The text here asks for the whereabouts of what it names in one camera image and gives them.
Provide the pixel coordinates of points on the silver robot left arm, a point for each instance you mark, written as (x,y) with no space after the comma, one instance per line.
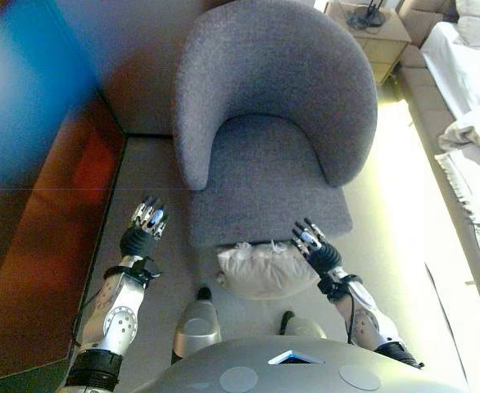
(117,319)

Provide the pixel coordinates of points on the white fringed cushion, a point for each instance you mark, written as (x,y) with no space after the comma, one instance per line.
(264,274)

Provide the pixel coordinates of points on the reddish brown wooden cabinet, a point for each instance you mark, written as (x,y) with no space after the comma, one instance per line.
(39,245)

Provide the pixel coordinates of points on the beige bedside table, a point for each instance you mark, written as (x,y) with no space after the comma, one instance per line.
(381,45)

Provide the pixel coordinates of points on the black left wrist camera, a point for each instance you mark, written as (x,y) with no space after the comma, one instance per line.
(146,268)

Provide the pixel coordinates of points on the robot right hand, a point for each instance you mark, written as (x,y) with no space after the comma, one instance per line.
(326,258)

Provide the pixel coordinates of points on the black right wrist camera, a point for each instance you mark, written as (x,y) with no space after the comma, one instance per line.
(334,286)

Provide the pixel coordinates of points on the white duvet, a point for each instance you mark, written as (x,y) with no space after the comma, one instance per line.
(465,73)

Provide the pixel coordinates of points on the beige upholstered bed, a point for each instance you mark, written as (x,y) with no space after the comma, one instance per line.
(424,106)

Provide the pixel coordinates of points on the grey fabric armchair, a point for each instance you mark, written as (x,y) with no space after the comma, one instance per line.
(273,82)

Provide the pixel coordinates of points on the silver robot right leg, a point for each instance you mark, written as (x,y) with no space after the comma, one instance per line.
(305,327)

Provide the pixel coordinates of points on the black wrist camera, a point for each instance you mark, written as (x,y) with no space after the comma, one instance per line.
(334,286)
(146,268)

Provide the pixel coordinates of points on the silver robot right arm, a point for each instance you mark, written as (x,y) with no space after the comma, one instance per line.
(367,319)

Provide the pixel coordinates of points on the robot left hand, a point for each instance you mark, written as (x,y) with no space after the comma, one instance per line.
(135,243)

